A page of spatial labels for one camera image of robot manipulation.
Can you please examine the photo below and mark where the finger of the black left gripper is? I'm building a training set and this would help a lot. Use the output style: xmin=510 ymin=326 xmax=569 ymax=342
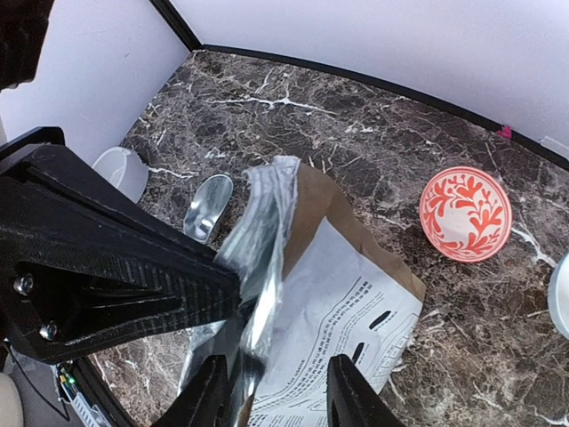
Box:
xmin=1 ymin=127 xmax=240 ymax=365

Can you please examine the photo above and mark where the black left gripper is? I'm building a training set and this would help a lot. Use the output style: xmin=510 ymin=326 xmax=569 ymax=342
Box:
xmin=0 ymin=0 xmax=53 ymax=90

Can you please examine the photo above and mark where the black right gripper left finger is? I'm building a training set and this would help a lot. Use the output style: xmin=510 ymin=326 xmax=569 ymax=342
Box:
xmin=153 ymin=355 xmax=230 ymax=427

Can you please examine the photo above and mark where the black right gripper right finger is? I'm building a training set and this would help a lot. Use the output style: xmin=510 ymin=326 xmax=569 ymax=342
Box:
xmin=326 ymin=354 xmax=405 ymax=427

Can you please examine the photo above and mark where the translucent double pet bowl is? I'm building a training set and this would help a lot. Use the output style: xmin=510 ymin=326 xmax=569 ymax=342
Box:
xmin=92 ymin=147 xmax=149 ymax=204

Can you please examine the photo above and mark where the brown pet food bag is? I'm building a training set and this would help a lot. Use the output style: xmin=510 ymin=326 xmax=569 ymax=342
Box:
xmin=180 ymin=156 xmax=426 ymax=426

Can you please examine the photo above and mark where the silver metal scoop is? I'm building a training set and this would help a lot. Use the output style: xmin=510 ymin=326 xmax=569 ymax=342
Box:
xmin=183 ymin=174 xmax=234 ymax=245

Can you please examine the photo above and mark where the red patterned bowl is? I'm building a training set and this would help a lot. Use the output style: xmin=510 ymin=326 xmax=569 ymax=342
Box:
xmin=419 ymin=166 xmax=513 ymax=263

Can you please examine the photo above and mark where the white ceramic bowl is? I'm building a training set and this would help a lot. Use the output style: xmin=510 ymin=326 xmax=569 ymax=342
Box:
xmin=548 ymin=253 xmax=569 ymax=340

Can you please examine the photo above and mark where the white cable duct strip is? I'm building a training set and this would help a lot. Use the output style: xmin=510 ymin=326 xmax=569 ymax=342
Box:
xmin=62 ymin=384 xmax=111 ymax=427

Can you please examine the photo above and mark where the black corner frame post left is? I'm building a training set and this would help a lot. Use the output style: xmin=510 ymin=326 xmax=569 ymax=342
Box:
xmin=150 ymin=0 xmax=203 ymax=52

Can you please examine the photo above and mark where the pink wall marker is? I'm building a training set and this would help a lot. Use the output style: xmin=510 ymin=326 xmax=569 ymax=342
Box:
xmin=497 ymin=125 xmax=512 ymax=139

